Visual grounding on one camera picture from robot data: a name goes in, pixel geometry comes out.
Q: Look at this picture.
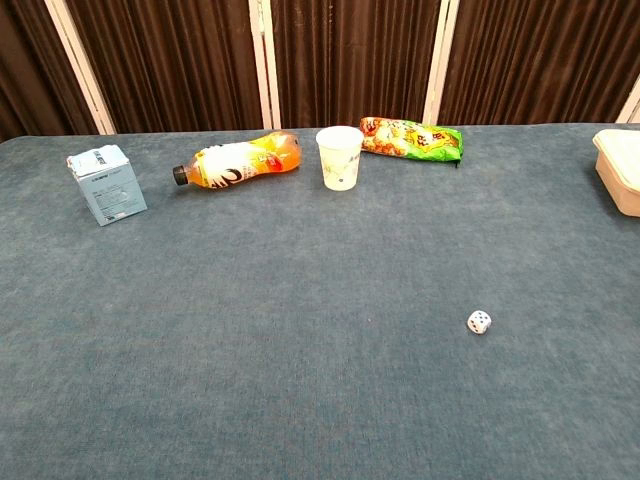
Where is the white paper cup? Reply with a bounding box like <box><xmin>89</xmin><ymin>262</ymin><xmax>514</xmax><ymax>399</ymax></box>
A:
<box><xmin>315</xmin><ymin>125</ymin><xmax>365</xmax><ymax>192</ymax></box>

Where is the blue table cloth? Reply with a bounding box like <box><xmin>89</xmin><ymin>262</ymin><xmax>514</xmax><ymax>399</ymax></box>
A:
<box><xmin>0</xmin><ymin>122</ymin><xmax>640</xmax><ymax>480</ymax></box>

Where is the orange drink bottle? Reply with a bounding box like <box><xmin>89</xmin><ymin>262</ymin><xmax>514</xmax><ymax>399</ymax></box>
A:
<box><xmin>172</xmin><ymin>130</ymin><xmax>303</xmax><ymax>191</ymax></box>

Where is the green orange snack bag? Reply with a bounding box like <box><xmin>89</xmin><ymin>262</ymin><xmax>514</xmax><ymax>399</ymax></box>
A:
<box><xmin>359</xmin><ymin>116</ymin><xmax>465</xmax><ymax>168</ymax></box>

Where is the white die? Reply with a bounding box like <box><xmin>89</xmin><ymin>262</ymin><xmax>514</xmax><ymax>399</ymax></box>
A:
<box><xmin>466</xmin><ymin>309</ymin><xmax>493</xmax><ymax>336</ymax></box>

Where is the brown curtain screen panel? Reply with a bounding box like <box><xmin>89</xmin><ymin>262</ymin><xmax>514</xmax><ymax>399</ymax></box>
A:
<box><xmin>43</xmin><ymin>0</ymin><xmax>275</xmax><ymax>135</ymax></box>
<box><xmin>248</xmin><ymin>0</ymin><xmax>461</xmax><ymax>130</ymax></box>
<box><xmin>422</xmin><ymin>0</ymin><xmax>640</xmax><ymax>127</ymax></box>
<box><xmin>0</xmin><ymin>0</ymin><xmax>117</xmax><ymax>144</ymax></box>

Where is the light blue cardboard box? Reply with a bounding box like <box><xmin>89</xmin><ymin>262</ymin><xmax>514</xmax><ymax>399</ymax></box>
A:
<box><xmin>66</xmin><ymin>144</ymin><xmax>149</xmax><ymax>227</ymax></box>

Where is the beige lunch box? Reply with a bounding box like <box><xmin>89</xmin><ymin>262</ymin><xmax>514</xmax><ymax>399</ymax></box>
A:
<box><xmin>592</xmin><ymin>128</ymin><xmax>640</xmax><ymax>218</ymax></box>

